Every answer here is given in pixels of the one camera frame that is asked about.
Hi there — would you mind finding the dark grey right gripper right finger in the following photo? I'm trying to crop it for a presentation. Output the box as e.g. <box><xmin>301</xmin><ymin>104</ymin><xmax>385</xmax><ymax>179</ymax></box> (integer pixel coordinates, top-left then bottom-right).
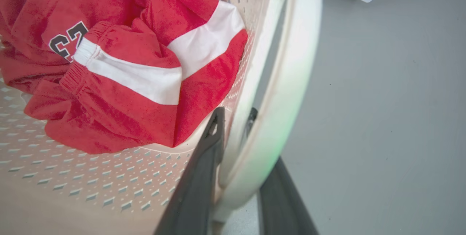
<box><xmin>245</xmin><ymin>107</ymin><xmax>319</xmax><ymax>235</ymax></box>

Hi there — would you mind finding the red and white jersey garment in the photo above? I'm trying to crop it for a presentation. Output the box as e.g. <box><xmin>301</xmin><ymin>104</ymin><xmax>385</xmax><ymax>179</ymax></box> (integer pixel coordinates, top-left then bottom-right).
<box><xmin>0</xmin><ymin>0</ymin><xmax>249</xmax><ymax>154</ymax></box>

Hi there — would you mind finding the white perforated plastic laundry basket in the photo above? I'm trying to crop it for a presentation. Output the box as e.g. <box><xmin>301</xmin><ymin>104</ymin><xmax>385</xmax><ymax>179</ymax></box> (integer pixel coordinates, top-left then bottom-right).
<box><xmin>0</xmin><ymin>0</ymin><xmax>323</xmax><ymax>235</ymax></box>

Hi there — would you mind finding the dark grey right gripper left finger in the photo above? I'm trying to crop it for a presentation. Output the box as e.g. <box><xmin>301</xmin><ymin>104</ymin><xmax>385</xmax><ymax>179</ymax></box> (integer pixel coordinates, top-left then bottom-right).
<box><xmin>154</xmin><ymin>107</ymin><xmax>226</xmax><ymax>235</ymax></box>

